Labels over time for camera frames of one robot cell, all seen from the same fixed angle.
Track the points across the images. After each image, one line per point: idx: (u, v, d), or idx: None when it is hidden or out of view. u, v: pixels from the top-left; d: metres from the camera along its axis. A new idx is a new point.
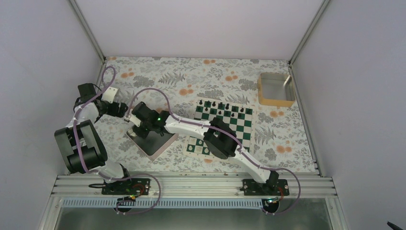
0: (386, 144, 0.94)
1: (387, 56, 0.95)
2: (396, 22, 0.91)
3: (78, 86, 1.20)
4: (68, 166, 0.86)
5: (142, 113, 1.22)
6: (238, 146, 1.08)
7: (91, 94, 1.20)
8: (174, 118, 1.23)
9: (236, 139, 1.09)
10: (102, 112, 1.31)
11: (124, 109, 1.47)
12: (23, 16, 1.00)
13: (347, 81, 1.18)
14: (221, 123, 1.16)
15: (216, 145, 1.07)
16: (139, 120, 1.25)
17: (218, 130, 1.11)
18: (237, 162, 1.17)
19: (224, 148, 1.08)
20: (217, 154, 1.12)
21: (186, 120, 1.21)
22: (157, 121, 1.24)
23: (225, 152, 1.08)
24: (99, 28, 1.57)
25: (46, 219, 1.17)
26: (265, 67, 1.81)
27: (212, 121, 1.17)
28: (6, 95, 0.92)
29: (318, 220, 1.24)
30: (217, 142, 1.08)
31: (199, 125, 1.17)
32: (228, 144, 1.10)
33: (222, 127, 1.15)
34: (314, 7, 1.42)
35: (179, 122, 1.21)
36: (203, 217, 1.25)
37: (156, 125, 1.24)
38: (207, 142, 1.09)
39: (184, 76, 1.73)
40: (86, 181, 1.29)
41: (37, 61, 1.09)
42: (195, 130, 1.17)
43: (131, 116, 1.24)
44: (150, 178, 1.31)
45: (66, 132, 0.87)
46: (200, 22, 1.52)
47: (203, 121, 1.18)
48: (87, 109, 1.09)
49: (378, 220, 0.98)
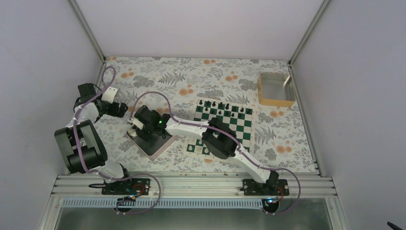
0: (386, 144, 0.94)
1: (387, 56, 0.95)
2: (396, 22, 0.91)
3: (78, 86, 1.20)
4: (68, 166, 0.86)
5: (144, 117, 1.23)
6: (238, 146, 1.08)
7: (91, 94, 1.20)
8: (175, 120, 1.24)
9: (235, 139, 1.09)
10: (102, 112, 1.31)
11: (124, 109, 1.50)
12: (23, 17, 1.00)
13: (347, 81, 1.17)
14: (220, 123, 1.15)
15: (215, 146, 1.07)
16: (142, 124, 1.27)
17: (217, 130, 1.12)
18: (237, 162, 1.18)
19: (224, 148, 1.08)
20: (217, 154, 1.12)
21: (186, 121, 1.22)
22: (159, 125, 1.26)
23: (224, 152, 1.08)
24: (99, 28, 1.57)
25: (46, 219, 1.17)
26: (265, 67, 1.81)
27: (212, 121, 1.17)
28: (6, 95, 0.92)
29: (318, 220, 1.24)
30: (216, 142, 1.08)
31: (198, 126, 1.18)
32: (227, 144, 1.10)
33: (222, 127, 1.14)
34: (314, 7, 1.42)
35: (179, 124, 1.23)
36: (203, 217, 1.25)
37: (158, 128, 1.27)
38: (206, 142, 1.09)
39: (184, 76, 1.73)
40: (86, 181, 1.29)
41: (37, 61, 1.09)
42: (194, 131, 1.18)
43: (134, 119, 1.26)
44: (150, 178, 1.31)
45: (65, 132, 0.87)
46: (200, 22, 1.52)
47: (202, 122, 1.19)
48: (87, 109, 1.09)
49: (378, 220, 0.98)
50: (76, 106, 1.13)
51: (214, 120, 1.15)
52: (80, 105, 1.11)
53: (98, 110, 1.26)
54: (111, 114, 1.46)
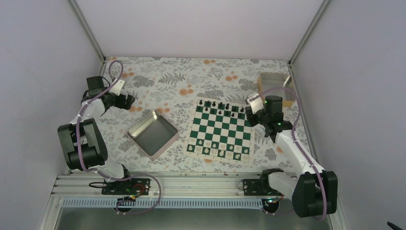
0: (386, 144, 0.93)
1: (387, 55, 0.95)
2: (396, 21, 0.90)
3: (87, 79, 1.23)
4: (67, 163, 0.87)
5: (273, 106, 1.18)
6: (321, 219, 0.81)
7: (100, 88, 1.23)
8: (293, 136, 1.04)
9: (325, 209, 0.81)
10: (109, 106, 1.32)
11: (131, 100, 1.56)
12: (22, 17, 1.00)
13: (348, 81, 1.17)
14: (335, 183, 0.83)
15: (304, 196, 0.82)
16: (260, 109, 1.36)
17: (322, 185, 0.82)
18: (283, 177, 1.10)
19: (308, 204, 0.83)
20: (296, 201, 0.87)
21: (301, 147, 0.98)
22: (276, 124, 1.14)
23: (306, 208, 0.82)
24: (99, 28, 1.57)
25: (46, 219, 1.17)
26: (265, 67, 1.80)
27: (326, 171, 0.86)
28: (6, 95, 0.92)
29: (318, 220, 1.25)
30: (310, 194, 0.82)
31: (309, 162, 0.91)
32: (314, 205, 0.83)
33: (329, 187, 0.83)
34: (314, 6, 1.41)
35: (293, 143, 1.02)
36: (203, 217, 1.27)
37: (273, 127, 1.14)
38: (302, 183, 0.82)
39: (184, 76, 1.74)
40: (88, 181, 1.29)
41: (37, 62, 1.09)
42: (301, 164, 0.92)
43: (253, 101, 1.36)
44: (150, 178, 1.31)
45: (69, 129, 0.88)
46: (200, 21, 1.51)
47: (317, 164, 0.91)
48: (93, 105, 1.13)
49: (378, 220, 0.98)
50: (83, 100, 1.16)
51: (331, 174, 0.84)
52: (86, 100, 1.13)
53: (104, 106, 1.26)
54: (118, 105, 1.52)
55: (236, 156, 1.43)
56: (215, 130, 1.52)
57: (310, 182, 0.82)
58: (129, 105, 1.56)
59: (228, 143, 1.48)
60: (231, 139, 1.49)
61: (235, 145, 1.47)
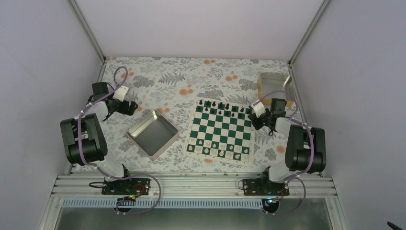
0: (385, 144, 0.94)
1: (386, 56, 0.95)
2: (396, 22, 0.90)
3: (93, 85, 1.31)
4: (68, 158, 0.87)
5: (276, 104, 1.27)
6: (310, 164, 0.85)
7: (104, 93, 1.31)
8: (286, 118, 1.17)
9: (311, 156, 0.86)
10: (113, 109, 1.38)
11: (133, 107, 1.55)
12: (22, 18, 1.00)
13: (348, 81, 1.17)
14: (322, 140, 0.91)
15: (294, 141, 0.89)
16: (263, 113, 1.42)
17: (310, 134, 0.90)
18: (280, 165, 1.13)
19: (297, 153, 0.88)
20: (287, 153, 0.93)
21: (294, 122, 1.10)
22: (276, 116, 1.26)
23: (296, 153, 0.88)
24: (99, 29, 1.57)
25: (46, 219, 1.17)
26: (265, 67, 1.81)
27: (315, 128, 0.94)
28: (7, 95, 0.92)
29: (318, 220, 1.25)
30: (299, 140, 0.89)
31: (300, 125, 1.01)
32: (303, 153, 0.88)
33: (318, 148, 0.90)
34: (314, 7, 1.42)
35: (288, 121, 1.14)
36: (203, 217, 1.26)
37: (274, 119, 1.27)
38: (292, 129, 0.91)
39: (184, 76, 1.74)
40: (88, 181, 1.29)
41: (36, 63, 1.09)
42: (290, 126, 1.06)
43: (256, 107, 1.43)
44: (150, 178, 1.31)
45: (70, 124, 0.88)
46: (200, 21, 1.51)
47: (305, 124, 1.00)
48: (97, 106, 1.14)
49: (377, 220, 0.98)
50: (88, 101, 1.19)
51: (320, 131, 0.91)
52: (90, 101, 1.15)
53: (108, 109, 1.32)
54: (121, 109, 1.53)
55: (236, 156, 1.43)
56: (215, 130, 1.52)
57: (298, 130, 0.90)
58: (132, 111, 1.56)
59: (228, 143, 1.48)
60: (231, 139, 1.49)
61: (235, 145, 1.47)
